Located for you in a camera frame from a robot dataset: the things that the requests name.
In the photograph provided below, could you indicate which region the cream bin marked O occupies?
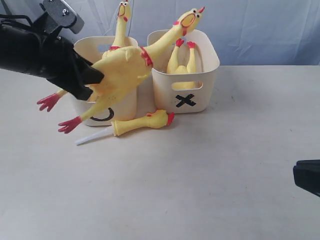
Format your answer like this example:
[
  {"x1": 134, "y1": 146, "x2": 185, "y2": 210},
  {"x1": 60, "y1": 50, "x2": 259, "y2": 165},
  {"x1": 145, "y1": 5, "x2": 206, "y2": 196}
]
[{"x1": 69, "y1": 35, "x2": 138, "y2": 127}]

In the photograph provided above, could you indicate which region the headless yellow rubber chicken body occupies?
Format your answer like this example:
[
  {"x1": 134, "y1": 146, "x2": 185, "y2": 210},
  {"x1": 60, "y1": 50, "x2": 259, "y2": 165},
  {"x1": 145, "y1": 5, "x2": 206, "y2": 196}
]
[{"x1": 166, "y1": 38, "x2": 203, "y2": 90}]

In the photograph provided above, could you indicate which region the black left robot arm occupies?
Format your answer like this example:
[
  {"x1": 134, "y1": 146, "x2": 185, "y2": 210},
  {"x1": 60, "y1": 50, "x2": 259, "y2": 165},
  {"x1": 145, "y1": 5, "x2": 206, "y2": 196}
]
[{"x1": 0, "y1": 24, "x2": 104, "y2": 101}]

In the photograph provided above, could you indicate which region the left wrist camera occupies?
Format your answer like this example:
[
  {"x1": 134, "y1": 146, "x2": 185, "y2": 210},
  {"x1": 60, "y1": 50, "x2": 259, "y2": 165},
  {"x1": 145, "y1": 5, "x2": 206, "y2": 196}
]
[{"x1": 40, "y1": 0, "x2": 85, "y2": 34}]

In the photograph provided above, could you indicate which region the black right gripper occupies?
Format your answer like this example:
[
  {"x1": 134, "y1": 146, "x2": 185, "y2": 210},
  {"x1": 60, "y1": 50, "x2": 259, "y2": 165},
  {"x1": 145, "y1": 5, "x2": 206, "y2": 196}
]
[{"x1": 293, "y1": 159, "x2": 320, "y2": 197}]

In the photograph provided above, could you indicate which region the detached yellow chicken head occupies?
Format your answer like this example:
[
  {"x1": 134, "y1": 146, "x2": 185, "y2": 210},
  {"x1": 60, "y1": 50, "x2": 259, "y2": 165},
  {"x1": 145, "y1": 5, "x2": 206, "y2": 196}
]
[{"x1": 74, "y1": 108, "x2": 175, "y2": 146}]

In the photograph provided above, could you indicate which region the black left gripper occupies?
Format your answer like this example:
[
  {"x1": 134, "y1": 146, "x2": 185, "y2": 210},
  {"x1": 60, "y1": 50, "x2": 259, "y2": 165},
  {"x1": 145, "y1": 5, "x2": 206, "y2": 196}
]
[{"x1": 22, "y1": 33, "x2": 104, "y2": 101}]

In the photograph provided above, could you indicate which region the cream bin marked X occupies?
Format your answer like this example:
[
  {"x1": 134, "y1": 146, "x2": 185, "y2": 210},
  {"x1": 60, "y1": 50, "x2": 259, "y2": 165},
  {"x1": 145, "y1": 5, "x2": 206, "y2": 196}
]
[{"x1": 152, "y1": 30, "x2": 220, "y2": 114}]

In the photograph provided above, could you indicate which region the whole yellow rubber chicken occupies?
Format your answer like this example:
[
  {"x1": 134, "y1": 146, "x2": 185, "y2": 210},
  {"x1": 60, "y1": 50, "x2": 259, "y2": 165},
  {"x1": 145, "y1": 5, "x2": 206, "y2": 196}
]
[
  {"x1": 109, "y1": 0, "x2": 131, "y2": 51},
  {"x1": 36, "y1": 5, "x2": 206, "y2": 134}
]

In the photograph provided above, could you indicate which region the blue backdrop cloth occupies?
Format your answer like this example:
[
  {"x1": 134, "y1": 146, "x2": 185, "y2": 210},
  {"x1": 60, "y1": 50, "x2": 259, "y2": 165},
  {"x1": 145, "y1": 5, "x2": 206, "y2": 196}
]
[{"x1": 0, "y1": 0, "x2": 320, "y2": 67}]

